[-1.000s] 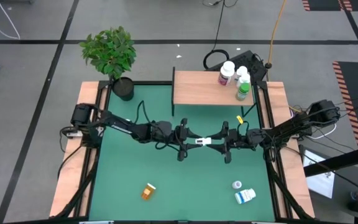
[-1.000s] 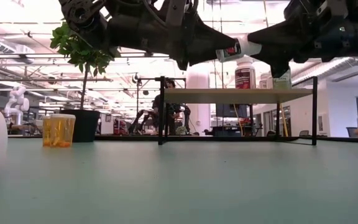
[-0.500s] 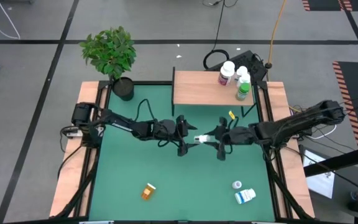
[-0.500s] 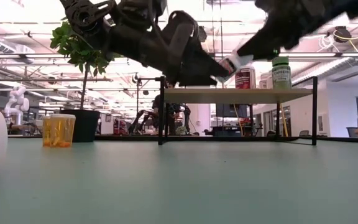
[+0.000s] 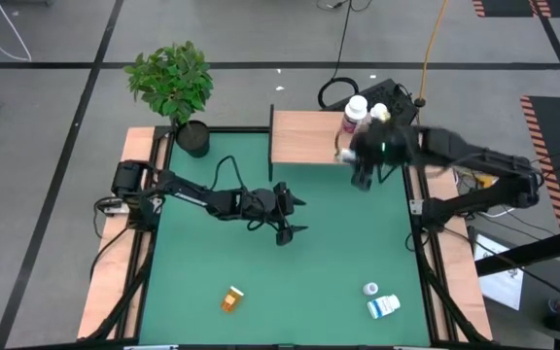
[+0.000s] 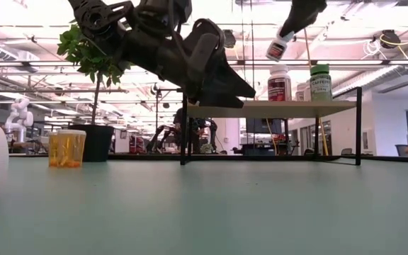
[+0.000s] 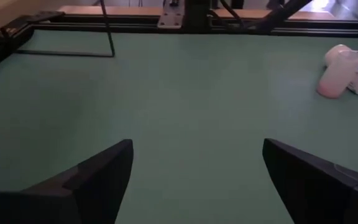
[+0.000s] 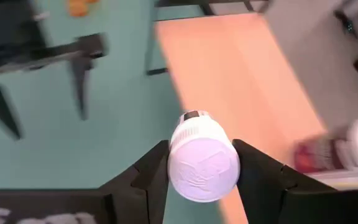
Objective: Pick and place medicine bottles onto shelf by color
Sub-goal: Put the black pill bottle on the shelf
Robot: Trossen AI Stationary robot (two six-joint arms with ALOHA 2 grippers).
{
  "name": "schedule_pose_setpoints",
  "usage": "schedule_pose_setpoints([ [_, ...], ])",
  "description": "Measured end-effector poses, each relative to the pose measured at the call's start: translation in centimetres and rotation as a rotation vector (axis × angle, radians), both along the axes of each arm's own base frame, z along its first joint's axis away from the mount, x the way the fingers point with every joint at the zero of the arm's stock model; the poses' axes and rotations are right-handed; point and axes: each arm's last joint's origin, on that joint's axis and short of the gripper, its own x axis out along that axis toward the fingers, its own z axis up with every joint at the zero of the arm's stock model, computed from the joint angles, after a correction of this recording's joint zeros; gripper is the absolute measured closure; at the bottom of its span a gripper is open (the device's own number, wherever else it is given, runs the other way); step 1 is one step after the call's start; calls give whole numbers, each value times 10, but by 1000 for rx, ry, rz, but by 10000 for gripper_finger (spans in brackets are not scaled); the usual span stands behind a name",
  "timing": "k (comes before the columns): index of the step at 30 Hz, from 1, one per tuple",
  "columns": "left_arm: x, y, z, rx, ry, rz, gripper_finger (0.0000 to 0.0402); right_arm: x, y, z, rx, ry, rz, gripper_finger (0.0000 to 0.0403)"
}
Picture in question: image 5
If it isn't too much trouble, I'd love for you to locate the black keyboard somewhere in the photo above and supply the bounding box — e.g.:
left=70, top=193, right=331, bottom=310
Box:
left=326, top=78, right=420, bottom=127

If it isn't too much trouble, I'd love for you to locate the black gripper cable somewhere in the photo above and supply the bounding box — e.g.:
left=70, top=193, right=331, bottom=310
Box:
left=210, top=154, right=248, bottom=193

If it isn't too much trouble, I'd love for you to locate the yellow cable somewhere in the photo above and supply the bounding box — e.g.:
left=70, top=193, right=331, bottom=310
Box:
left=418, top=0, right=451, bottom=103

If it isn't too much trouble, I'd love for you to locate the black plant pot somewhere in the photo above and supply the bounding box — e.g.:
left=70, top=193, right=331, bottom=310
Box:
left=175, top=120, right=212, bottom=159

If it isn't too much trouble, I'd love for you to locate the black beam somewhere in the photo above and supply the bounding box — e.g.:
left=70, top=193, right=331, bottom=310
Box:
left=473, top=224, right=560, bottom=277

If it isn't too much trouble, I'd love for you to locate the wooden shelf with black legs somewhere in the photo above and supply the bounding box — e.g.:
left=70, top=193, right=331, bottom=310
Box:
left=268, top=103, right=401, bottom=184

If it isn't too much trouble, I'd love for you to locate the white paper sheet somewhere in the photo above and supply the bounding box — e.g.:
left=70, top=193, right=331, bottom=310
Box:
left=473, top=233, right=525, bottom=311

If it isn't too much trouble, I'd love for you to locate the white-capped medicine bottle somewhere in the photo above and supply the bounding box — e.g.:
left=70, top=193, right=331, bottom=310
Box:
left=369, top=102, right=392, bottom=123

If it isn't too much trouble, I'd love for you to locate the large white-capped bottle purple label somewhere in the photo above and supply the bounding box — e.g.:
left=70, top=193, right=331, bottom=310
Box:
left=340, top=94, right=369, bottom=136

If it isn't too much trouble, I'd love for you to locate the orange amber pill vial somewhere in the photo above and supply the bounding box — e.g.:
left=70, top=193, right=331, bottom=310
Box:
left=220, top=285, right=245, bottom=314

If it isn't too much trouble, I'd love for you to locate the black table frame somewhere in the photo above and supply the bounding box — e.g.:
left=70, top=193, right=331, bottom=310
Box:
left=78, top=124, right=493, bottom=350

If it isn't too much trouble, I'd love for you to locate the white floor cable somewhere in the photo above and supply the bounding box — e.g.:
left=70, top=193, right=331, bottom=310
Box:
left=0, top=0, right=33, bottom=63

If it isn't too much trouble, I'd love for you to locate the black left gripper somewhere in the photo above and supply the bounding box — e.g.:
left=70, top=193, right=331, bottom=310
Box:
left=260, top=182, right=310, bottom=247

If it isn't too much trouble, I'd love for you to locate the green leafy plant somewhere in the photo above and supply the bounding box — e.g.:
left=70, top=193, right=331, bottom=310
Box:
left=123, top=40, right=215, bottom=125

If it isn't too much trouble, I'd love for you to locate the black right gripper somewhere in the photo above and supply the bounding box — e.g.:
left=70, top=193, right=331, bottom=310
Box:
left=334, top=121, right=412, bottom=193

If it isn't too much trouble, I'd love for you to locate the black coiled floor cable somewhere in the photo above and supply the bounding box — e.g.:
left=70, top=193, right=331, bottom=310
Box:
left=316, top=0, right=373, bottom=111

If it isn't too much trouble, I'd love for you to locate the wooden side board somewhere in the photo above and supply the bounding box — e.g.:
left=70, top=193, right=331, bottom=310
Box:
left=403, top=126, right=494, bottom=341
left=76, top=126, right=169, bottom=340

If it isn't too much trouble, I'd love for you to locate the white bottle blue label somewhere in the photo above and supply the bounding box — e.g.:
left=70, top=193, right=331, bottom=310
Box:
left=367, top=294, right=402, bottom=320

